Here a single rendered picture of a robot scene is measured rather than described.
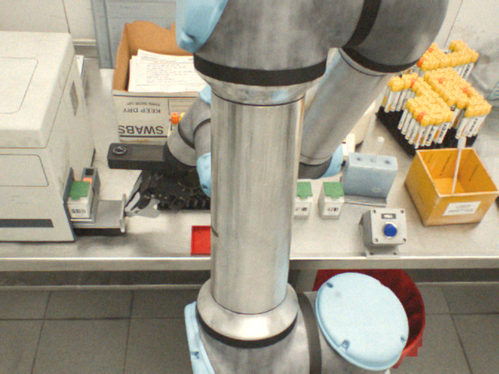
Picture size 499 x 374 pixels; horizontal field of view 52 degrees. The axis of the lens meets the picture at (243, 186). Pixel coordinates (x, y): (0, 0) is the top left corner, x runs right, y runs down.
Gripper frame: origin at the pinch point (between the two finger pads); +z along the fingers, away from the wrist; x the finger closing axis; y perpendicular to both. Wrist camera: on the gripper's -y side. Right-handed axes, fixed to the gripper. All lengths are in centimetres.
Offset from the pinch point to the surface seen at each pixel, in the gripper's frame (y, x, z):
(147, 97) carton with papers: -1.7, 24.8, -8.7
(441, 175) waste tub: 61, 13, -32
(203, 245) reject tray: 15.5, -5.2, -3.7
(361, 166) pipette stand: 38.6, 7.5, -28.2
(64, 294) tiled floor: 15, 36, 98
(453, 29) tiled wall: 69, 59, -48
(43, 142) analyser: -19.7, -4.2, -13.9
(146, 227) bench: 5.5, -0.6, 2.3
